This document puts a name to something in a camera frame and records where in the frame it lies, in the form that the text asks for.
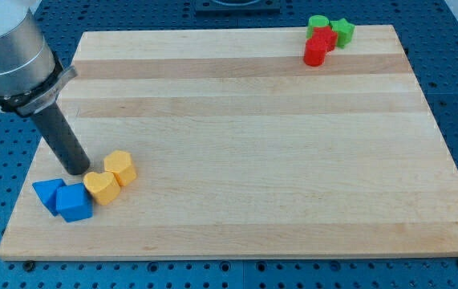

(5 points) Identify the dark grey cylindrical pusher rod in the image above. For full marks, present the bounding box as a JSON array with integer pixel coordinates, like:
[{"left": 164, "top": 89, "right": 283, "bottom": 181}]
[{"left": 30, "top": 104, "right": 90, "bottom": 175}]

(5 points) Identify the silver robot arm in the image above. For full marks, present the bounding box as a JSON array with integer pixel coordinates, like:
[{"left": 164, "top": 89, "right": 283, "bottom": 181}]
[{"left": 0, "top": 1, "right": 90, "bottom": 175}]

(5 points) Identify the yellow hexagon block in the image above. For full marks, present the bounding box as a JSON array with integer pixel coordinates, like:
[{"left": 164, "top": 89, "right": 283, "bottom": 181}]
[{"left": 103, "top": 150, "right": 137, "bottom": 186}]

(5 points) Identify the yellow heart block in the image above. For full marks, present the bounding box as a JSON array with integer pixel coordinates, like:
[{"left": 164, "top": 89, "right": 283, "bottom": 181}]
[{"left": 83, "top": 172, "right": 121, "bottom": 206}]

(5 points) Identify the blue triangle block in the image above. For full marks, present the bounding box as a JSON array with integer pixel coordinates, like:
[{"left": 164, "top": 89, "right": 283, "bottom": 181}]
[{"left": 32, "top": 178, "right": 66, "bottom": 216}]

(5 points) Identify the blue cube block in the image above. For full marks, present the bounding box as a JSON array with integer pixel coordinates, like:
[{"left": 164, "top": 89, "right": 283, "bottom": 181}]
[{"left": 56, "top": 183, "right": 93, "bottom": 222}]

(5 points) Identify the black screw bottom left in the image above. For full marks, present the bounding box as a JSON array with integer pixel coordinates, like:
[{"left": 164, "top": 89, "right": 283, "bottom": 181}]
[{"left": 22, "top": 260, "right": 35, "bottom": 272}]

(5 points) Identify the light wooden board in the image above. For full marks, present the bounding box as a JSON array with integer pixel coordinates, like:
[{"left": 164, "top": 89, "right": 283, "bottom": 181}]
[{"left": 0, "top": 25, "right": 458, "bottom": 261}]

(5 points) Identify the red cylinder block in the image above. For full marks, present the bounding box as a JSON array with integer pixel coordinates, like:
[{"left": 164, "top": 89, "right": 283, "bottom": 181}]
[{"left": 303, "top": 38, "right": 327, "bottom": 67}]

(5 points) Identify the green cylinder block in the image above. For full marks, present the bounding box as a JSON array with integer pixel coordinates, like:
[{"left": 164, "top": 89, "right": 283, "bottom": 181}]
[{"left": 306, "top": 14, "right": 330, "bottom": 39}]

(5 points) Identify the red star block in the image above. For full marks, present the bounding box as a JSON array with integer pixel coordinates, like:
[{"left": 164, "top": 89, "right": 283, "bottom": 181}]
[{"left": 313, "top": 26, "right": 338, "bottom": 51}]

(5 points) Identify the green star block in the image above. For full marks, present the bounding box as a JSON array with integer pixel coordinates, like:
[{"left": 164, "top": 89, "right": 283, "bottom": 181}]
[{"left": 330, "top": 18, "right": 355, "bottom": 48}]

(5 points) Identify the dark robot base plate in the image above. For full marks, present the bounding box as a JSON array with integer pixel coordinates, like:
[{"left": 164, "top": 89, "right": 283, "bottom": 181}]
[{"left": 193, "top": 0, "right": 281, "bottom": 14}]

